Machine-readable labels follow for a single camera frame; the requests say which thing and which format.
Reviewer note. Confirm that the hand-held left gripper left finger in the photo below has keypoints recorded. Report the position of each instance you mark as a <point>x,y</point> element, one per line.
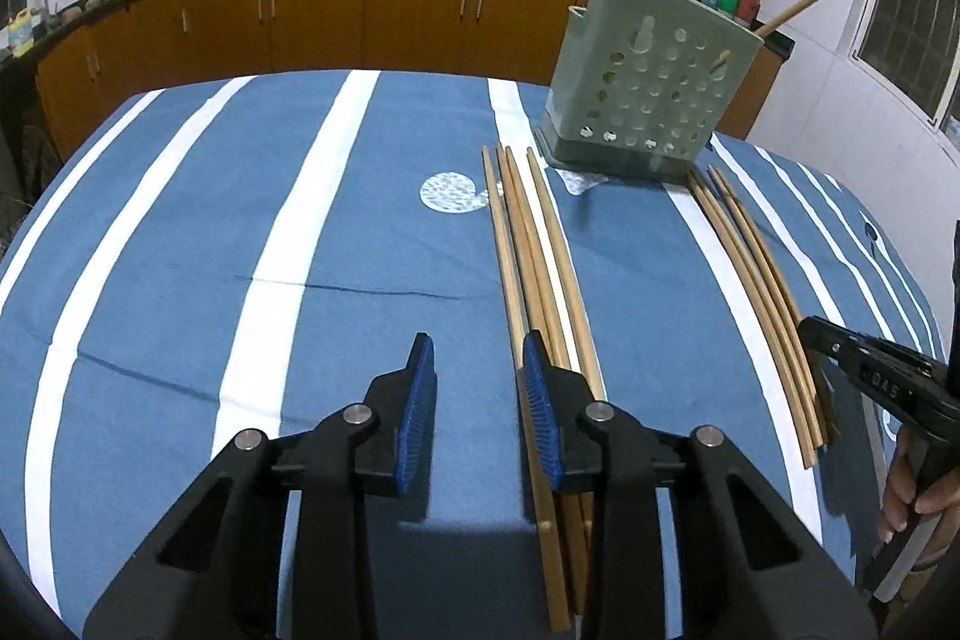
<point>420,400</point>

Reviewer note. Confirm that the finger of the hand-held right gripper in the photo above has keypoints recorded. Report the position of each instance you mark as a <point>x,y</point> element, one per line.
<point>877,370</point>

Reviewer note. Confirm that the blue white striped tablecloth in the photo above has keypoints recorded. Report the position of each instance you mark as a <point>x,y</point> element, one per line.
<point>375,235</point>

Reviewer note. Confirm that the yellow detergent jug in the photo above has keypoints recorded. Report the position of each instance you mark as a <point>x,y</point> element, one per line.
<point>20,33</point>

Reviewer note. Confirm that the pale green perforated utensil holder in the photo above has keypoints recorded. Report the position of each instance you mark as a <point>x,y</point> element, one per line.
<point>637,85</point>

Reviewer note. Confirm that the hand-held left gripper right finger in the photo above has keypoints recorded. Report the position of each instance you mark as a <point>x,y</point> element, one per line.
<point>538,407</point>

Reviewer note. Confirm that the person's right hand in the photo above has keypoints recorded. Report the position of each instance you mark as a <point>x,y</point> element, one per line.
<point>896,497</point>

